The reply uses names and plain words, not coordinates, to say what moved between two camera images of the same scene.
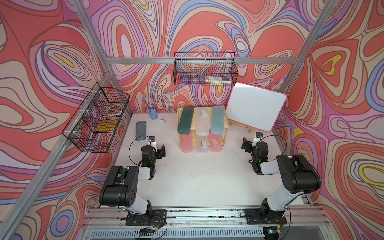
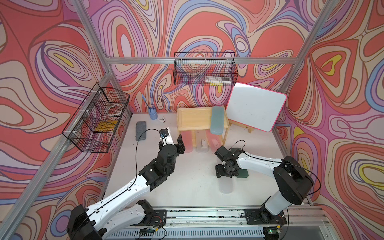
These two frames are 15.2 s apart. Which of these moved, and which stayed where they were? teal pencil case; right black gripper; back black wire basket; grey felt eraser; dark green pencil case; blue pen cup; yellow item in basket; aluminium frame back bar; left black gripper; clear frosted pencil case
Moved: right black gripper; clear frosted pencil case; left black gripper; dark green pencil case
Stayed: teal pencil case; yellow item in basket; aluminium frame back bar; blue pen cup; grey felt eraser; back black wire basket
